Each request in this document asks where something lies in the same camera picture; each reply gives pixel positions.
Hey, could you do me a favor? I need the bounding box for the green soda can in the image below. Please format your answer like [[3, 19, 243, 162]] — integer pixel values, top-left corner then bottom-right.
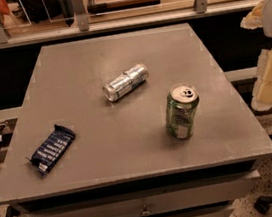
[[166, 83, 200, 139]]

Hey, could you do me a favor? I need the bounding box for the silver blue can lying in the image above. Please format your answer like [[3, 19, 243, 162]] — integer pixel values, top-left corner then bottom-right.
[[103, 63, 149, 102]]

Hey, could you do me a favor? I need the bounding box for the blue rxbar blueberry wrapper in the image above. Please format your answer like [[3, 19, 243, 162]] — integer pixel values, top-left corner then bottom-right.
[[29, 125, 76, 176]]

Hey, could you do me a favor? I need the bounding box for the grey drawer cabinet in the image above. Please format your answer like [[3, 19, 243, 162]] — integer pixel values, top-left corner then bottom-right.
[[0, 24, 272, 217]]

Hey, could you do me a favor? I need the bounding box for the upper drawer with lock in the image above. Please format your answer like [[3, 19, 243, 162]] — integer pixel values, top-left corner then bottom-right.
[[21, 171, 260, 217]]

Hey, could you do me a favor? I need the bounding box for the middle metal bracket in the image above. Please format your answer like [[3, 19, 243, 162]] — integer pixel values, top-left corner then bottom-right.
[[71, 0, 89, 31]]

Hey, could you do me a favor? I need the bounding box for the aluminium window rail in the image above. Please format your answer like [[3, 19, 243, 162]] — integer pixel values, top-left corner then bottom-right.
[[0, 0, 261, 49]]

